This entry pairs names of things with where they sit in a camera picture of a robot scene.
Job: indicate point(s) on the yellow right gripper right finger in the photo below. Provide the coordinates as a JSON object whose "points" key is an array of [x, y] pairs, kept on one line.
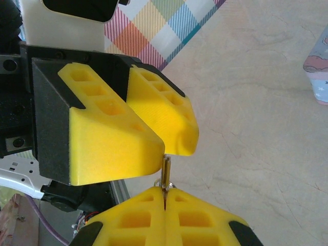
{"points": [[205, 225]]}

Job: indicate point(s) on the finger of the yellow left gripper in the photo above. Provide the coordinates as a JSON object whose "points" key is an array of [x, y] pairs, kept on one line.
{"points": [[107, 143], [169, 120]]}

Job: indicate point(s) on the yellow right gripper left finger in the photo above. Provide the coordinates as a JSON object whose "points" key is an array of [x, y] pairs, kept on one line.
{"points": [[123, 225]]}

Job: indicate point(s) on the brass key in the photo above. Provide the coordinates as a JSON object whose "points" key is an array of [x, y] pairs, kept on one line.
{"points": [[166, 171]]}

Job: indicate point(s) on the cartoon print tin box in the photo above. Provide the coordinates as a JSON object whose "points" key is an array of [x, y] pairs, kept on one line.
{"points": [[319, 77]]}

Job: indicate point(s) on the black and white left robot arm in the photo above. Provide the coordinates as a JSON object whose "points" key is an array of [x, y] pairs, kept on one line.
{"points": [[15, 176]]}

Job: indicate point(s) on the long aluminium mounting rail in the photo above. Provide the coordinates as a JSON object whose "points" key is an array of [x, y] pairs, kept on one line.
{"points": [[121, 191]]}

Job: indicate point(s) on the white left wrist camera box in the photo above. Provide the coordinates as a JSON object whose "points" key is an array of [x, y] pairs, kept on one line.
{"points": [[64, 33]]}

